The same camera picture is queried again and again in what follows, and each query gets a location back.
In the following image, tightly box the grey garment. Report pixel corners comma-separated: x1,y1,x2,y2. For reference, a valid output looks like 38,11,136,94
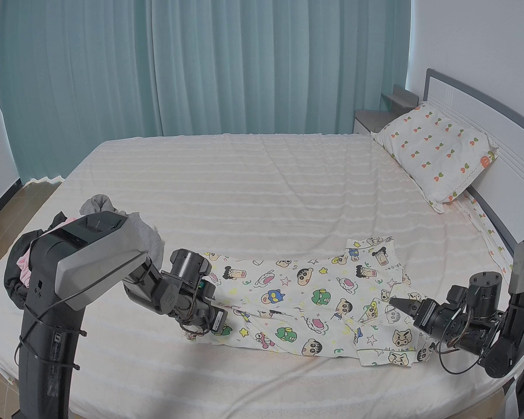
79,193,165,270

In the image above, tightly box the pink garment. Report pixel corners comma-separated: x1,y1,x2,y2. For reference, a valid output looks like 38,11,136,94
17,216,78,288

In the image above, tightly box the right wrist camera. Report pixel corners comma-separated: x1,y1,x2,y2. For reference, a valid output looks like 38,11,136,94
446,285,468,309

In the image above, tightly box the bed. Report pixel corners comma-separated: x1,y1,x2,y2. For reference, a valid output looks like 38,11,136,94
0,68,524,419

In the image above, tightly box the white printed pillow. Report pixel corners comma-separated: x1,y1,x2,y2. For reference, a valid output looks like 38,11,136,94
371,102,500,214

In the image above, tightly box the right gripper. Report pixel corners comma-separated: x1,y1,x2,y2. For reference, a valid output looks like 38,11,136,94
413,298,453,336

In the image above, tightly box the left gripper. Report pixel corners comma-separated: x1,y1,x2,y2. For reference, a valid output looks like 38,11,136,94
195,298,228,338

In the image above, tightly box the grey bedside table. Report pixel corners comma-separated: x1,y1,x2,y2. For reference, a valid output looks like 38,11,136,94
354,84,421,135

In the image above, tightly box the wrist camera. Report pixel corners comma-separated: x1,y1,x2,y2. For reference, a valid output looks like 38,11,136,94
446,285,468,309
199,278,220,300

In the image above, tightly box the blue-green curtain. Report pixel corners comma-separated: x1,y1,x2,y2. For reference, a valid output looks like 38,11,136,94
151,0,414,137
0,0,163,183

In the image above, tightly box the black garment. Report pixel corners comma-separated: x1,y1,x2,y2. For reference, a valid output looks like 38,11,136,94
3,211,67,310

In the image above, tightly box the white printed pyjama top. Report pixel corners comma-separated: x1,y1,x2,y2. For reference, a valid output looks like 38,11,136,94
185,235,438,368

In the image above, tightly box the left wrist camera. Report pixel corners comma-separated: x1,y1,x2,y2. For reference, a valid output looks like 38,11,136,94
199,278,220,300

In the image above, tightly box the black cable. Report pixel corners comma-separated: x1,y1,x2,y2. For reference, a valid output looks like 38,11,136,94
437,339,486,375

